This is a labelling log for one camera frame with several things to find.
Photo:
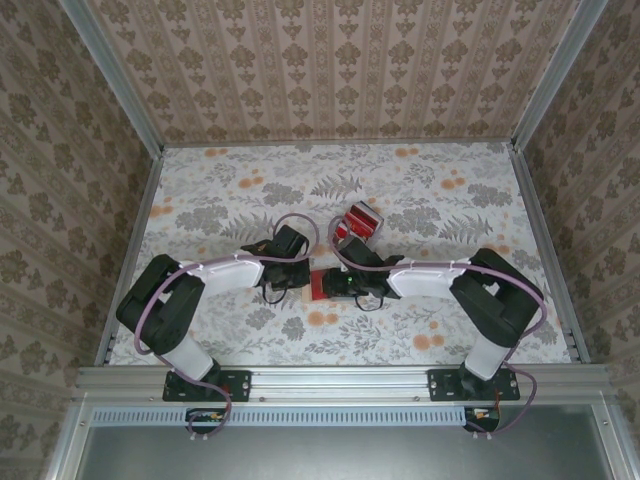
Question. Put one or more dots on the aluminium table side rail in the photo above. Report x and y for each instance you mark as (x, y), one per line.
(541, 225)
(143, 210)

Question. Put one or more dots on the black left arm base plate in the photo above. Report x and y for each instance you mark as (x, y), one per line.
(240, 385)

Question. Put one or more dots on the red credit card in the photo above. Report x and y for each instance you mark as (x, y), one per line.
(318, 293)

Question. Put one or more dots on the aluminium mounting rail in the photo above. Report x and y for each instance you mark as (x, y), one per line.
(340, 382)

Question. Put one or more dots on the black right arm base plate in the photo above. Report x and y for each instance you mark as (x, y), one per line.
(440, 385)

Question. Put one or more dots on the beige card holder wallet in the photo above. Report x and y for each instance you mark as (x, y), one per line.
(306, 295)

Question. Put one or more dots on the aluminium table back rail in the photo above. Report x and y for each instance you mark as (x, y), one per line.
(340, 143)

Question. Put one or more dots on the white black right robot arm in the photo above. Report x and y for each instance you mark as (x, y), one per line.
(425, 280)

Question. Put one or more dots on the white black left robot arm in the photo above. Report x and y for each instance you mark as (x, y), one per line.
(225, 277)

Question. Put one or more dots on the aluminium frame post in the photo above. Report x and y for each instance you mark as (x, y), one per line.
(116, 80)
(555, 75)

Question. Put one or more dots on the grey metal panel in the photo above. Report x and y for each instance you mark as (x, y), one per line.
(350, 455)

